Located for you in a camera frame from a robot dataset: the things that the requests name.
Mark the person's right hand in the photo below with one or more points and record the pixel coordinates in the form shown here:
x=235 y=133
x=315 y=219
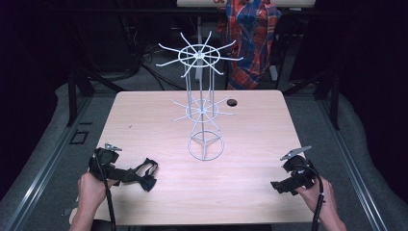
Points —
x=322 y=202

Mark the red blue plaid cloth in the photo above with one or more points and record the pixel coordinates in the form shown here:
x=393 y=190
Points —
x=251 y=41

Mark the person's left hand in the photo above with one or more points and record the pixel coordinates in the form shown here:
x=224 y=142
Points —
x=91 y=192

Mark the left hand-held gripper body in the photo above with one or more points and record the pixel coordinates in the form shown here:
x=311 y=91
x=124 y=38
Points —
x=102 y=159

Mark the black metal stand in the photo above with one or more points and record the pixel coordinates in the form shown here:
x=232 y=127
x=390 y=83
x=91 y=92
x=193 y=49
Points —
x=334 y=99
x=73 y=96

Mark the black square floor frame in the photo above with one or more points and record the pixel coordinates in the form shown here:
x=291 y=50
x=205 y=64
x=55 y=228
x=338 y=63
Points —
x=72 y=137

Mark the black bow tie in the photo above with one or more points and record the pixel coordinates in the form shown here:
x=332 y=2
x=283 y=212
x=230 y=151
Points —
x=148 y=183

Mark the grey metal floor rail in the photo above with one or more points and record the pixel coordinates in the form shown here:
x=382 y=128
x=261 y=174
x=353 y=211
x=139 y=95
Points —
x=352 y=166
x=48 y=166

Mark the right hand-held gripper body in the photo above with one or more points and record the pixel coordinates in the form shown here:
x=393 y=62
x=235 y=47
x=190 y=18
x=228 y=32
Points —
x=300 y=171

